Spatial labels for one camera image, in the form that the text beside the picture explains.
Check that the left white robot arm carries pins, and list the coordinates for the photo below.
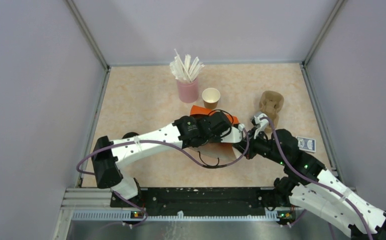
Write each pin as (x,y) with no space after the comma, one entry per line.
(110,157)

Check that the pink cylindrical straw holder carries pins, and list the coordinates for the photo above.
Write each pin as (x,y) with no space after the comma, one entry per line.
(188,92)

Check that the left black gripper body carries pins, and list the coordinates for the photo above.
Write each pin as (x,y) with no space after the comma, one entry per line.
(214,138)

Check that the stack of brown paper cups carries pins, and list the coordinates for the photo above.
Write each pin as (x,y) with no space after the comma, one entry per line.
(211,97)

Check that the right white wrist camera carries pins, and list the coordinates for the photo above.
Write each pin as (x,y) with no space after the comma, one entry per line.
(260,122)

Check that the black plastic lid stack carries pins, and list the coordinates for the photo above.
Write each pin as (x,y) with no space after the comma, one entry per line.
(130,135)

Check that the bundle of white wrapped straws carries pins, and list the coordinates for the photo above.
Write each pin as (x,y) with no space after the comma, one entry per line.
(186,70)

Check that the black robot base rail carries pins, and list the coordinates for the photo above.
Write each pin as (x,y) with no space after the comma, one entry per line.
(210,202)

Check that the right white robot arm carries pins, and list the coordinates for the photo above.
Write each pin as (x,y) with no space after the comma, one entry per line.
(310,185)

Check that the blue playing card deck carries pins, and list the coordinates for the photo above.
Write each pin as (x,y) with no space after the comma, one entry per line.
(306,144)

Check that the orange paper bag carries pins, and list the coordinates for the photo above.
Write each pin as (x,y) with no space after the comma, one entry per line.
(225,153)

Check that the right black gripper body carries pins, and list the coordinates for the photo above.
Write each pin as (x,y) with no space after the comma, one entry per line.
(262,147)

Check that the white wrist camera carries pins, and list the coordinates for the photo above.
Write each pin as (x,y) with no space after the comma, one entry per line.
(233,135)
(260,122)

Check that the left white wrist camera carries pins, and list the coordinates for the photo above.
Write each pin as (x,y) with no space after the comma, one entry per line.
(233,135)

